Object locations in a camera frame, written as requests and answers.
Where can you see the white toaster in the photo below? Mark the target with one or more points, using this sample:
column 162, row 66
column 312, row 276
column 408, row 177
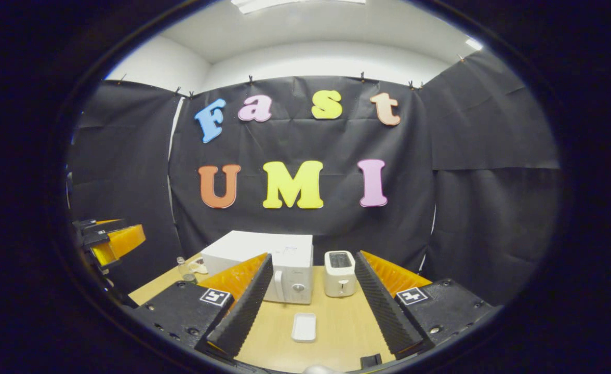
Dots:
column 340, row 278

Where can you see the white microwave oven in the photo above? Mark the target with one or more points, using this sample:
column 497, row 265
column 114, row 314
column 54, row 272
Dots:
column 253, row 246

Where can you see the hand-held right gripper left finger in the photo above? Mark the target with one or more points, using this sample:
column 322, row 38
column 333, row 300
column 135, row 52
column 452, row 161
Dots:
column 243, row 311

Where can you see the small ceiling light panel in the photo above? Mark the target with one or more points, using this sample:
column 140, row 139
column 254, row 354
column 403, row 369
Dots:
column 474, row 44

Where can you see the white rectangular tray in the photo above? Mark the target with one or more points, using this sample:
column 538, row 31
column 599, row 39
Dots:
column 304, row 327

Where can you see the clear plastic bottle green label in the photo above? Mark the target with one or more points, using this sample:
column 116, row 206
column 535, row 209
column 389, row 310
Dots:
column 186, row 272

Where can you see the white divided snack plate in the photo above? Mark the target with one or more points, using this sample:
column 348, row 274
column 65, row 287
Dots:
column 199, row 267

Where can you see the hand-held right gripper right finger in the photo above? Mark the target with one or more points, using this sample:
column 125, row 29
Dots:
column 386, row 311

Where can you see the black backdrop cloth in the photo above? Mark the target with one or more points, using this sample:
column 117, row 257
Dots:
column 492, row 208

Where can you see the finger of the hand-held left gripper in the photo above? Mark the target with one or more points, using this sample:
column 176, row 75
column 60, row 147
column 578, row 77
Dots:
column 90, row 224
column 123, row 241

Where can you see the large ceiling light panel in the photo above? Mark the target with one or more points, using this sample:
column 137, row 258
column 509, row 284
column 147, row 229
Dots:
column 295, row 4

